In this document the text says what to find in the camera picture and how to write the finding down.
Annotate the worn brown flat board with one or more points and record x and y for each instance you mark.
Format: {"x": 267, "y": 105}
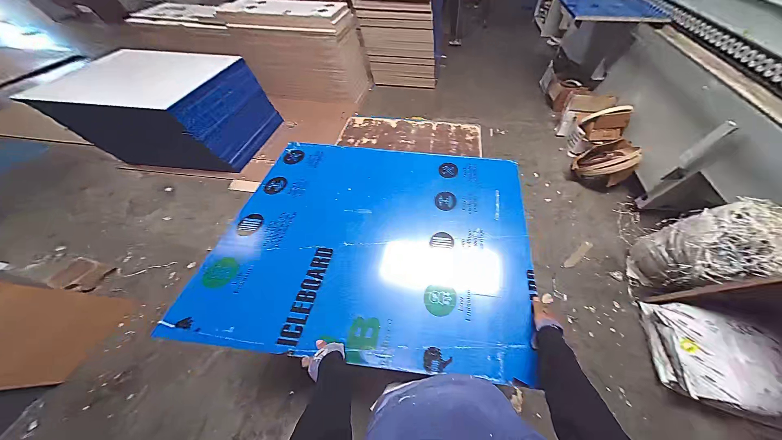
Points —
{"x": 415, "y": 135}

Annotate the small tan wood strip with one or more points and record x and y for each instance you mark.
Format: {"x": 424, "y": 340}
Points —
{"x": 243, "y": 185}

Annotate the tall stack of brown boards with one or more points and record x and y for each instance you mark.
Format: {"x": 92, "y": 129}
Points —
{"x": 299, "y": 52}

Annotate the person's right forearm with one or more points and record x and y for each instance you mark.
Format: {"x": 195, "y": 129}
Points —
{"x": 571, "y": 385}

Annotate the sack of shredded strips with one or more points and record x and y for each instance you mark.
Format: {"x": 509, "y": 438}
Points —
{"x": 708, "y": 250}

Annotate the torn brown cardboard piece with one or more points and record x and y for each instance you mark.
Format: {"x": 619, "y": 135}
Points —
{"x": 81, "y": 274}

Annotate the person's left forearm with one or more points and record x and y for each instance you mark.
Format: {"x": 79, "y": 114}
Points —
{"x": 325, "y": 400}

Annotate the large tan floor sheet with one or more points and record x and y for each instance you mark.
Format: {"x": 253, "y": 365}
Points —
{"x": 305, "y": 122}

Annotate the open cardboard box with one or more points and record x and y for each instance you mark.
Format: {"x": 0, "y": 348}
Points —
{"x": 602, "y": 125}

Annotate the round basket of scraps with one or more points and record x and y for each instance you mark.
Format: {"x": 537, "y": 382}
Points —
{"x": 606, "y": 162}

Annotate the brown cardboard sheet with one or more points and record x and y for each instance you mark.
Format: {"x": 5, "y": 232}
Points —
{"x": 55, "y": 333}

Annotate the stack of blue-backed tan boards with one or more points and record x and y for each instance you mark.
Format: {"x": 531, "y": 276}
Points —
{"x": 397, "y": 46}

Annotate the white plastic sack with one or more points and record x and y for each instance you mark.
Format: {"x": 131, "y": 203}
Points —
{"x": 708, "y": 354}

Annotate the person's right fingers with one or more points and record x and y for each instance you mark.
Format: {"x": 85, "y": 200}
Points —
{"x": 538, "y": 307}

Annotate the person's right hand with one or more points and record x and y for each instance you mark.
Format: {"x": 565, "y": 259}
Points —
{"x": 545, "y": 316}

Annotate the person's left hand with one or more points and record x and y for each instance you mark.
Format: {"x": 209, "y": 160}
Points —
{"x": 319, "y": 357}

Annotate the large blue printed board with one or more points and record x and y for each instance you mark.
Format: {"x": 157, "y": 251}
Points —
{"x": 366, "y": 232}

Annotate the grey metal machine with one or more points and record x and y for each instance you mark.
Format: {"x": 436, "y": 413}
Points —
{"x": 684, "y": 91}

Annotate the blue-topped grey table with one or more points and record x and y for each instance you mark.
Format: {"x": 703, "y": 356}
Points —
{"x": 602, "y": 30}

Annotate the stack of blue-edged white boards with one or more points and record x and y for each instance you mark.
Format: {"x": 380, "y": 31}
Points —
{"x": 146, "y": 110}

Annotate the person's body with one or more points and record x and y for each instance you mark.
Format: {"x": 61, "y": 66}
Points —
{"x": 449, "y": 409}

